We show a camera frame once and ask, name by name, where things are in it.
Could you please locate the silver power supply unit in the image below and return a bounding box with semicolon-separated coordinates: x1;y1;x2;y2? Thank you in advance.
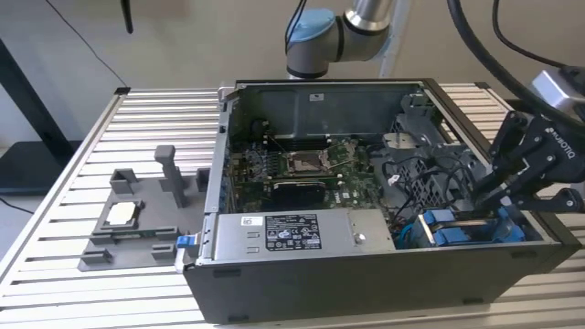
212;208;397;263

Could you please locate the thin metal locking lever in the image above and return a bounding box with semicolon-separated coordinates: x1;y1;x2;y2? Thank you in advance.
267;133;289;154

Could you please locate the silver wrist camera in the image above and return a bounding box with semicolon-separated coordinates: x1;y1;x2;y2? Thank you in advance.
532;70;585;110

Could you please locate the green motherboard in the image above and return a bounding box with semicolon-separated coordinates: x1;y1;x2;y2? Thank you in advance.
228;135;395;220

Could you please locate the dark grey PC case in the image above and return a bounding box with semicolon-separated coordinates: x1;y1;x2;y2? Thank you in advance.
175;77;584;325

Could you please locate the black hanging strap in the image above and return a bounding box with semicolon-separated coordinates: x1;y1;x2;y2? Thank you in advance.
120;0;136;34

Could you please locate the silver metal bracket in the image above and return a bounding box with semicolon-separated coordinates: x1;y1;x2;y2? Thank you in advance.
383;132;431;151

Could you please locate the CPU socket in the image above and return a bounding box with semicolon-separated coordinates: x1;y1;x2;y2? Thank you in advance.
283;150;331;174

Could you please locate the blue case latch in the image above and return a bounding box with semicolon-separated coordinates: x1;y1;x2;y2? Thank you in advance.
176;232;203;250

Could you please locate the black floor cable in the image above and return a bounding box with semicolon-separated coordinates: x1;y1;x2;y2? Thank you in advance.
0;197;36;216

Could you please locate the black stand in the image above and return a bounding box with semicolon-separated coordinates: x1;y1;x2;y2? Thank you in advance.
0;37;86;197

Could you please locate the grey plastic drive cage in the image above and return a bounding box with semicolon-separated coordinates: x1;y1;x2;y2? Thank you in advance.
392;94;459;158

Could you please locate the black wire white connector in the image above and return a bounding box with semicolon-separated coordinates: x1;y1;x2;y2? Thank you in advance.
383;159;429;188

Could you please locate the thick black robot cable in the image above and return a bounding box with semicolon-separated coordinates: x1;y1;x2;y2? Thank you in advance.
447;0;585;126

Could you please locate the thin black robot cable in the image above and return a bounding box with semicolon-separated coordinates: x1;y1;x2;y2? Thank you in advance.
492;0;571;69

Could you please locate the blue disk carrier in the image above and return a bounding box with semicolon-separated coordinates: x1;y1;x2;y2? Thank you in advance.
433;228;527;246

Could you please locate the black cable behind arm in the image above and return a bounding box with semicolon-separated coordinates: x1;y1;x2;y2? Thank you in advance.
285;0;308;38

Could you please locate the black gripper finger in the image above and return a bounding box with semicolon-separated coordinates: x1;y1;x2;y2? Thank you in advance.
472;110;535;210
496;160;555;207

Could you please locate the dark plastic fan grille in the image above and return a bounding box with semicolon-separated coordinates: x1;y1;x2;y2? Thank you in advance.
369;150;476;210

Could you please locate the silver CPU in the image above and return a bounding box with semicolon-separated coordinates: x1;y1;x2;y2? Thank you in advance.
107;202;139;226

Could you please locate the blue wire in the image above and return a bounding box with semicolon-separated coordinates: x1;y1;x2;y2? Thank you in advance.
392;221;420;249

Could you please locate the black graphics card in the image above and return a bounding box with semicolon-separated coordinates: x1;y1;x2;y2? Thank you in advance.
269;176;335;212

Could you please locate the grey parts rack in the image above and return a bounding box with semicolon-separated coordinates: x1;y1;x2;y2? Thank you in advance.
78;145;212;273

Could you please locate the metal socket cover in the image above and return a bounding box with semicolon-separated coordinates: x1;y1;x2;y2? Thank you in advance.
321;141;363;169

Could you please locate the thin black wall cable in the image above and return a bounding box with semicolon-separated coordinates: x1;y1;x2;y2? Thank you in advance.
46;0;128;89

